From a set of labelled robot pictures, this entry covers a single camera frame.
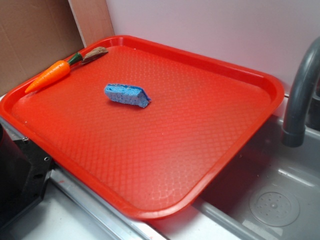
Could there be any brown cardboard panel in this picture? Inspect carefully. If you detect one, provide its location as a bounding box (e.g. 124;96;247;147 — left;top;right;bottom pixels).
0;0;115;97

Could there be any blue sponge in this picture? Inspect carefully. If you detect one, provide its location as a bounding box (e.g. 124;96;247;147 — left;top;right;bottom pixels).
104;83;152;108

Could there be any orange toy carrot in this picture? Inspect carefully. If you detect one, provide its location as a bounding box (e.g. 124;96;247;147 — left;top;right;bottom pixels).
24;52;83;94

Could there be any red plastic serving tray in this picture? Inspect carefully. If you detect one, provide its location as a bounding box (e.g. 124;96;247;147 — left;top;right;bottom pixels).
0;36;284;220

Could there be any grey sink faucet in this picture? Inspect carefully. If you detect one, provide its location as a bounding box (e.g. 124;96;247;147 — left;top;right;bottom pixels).
281;38;320;148

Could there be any grey plastic sink basin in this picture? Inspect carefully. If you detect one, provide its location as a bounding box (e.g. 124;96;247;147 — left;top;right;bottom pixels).
151;117;320;240

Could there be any brown wooden piece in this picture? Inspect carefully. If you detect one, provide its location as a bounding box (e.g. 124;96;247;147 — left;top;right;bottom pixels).
81;46;109;65

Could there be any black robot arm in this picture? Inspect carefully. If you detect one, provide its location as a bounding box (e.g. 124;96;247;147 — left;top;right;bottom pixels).
0;126;53;230

